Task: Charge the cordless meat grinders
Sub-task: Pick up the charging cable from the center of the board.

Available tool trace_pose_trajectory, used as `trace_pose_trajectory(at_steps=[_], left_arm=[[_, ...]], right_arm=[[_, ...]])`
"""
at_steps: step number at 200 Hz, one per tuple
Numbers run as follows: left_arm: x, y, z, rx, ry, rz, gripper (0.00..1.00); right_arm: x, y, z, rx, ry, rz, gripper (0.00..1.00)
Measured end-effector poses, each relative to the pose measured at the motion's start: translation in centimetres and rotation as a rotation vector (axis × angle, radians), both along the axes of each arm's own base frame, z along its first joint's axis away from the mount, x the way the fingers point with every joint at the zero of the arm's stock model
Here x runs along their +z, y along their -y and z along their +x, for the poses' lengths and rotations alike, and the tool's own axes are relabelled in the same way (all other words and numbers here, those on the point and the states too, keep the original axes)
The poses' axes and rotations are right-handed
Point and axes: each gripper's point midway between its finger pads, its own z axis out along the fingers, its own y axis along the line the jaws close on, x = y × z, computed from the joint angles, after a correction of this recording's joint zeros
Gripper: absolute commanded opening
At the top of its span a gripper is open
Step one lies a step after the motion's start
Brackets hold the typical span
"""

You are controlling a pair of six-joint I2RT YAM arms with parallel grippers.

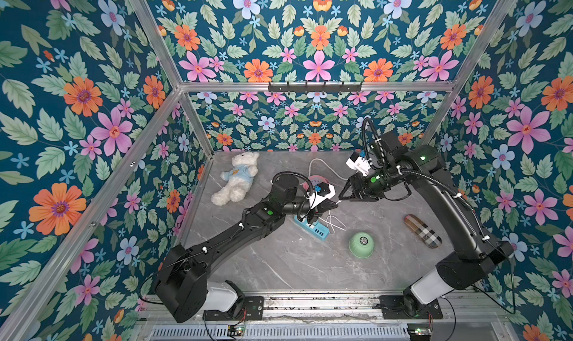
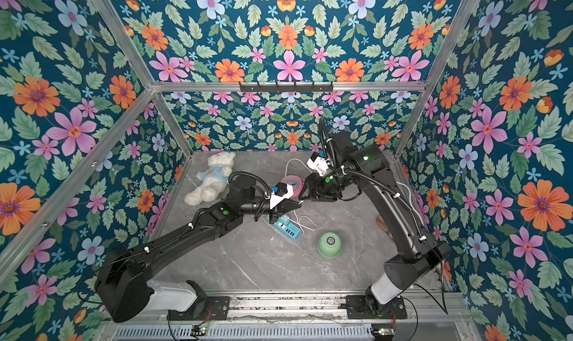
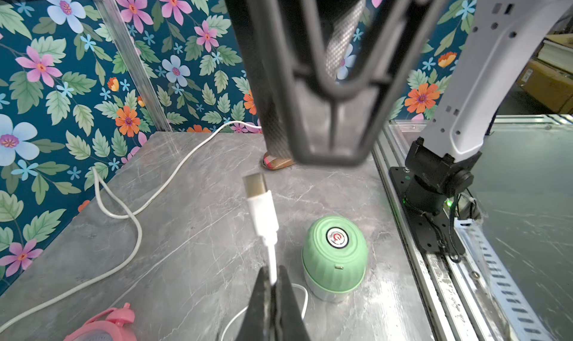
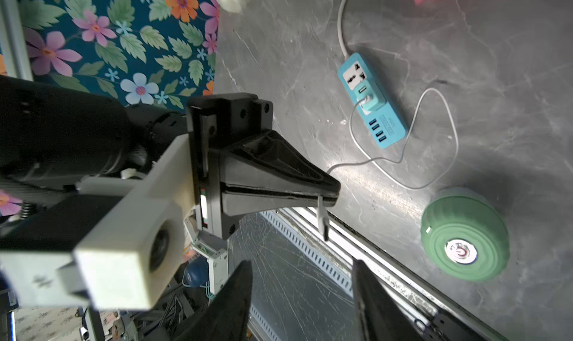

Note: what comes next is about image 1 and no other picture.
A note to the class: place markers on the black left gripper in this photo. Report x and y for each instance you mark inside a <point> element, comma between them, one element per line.
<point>315,212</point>

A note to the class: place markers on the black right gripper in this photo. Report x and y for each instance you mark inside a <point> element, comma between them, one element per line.
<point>357,187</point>

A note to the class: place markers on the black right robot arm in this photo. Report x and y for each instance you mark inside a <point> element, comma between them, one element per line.
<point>387,163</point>

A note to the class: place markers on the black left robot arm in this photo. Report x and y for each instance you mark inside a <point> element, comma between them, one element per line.
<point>182,283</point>

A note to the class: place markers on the pink alarm clock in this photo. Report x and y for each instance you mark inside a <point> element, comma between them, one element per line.
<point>315,182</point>

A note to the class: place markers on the teal power strip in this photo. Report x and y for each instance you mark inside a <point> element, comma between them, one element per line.
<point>317,229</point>

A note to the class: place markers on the white plush teddy bear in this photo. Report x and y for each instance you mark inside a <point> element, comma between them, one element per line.
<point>238,180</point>

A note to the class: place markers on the plaid glasses case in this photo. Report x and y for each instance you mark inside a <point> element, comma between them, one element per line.
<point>426,234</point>

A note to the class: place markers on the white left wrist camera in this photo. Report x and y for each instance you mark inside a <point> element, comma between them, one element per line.
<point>316,200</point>

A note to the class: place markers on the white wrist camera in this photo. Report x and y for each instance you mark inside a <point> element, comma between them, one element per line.
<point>358,163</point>
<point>316,200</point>

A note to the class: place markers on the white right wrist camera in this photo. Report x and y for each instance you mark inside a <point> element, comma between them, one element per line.
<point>358,163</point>

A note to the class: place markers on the black wall hook rack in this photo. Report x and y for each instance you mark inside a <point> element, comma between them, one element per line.
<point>315,87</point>

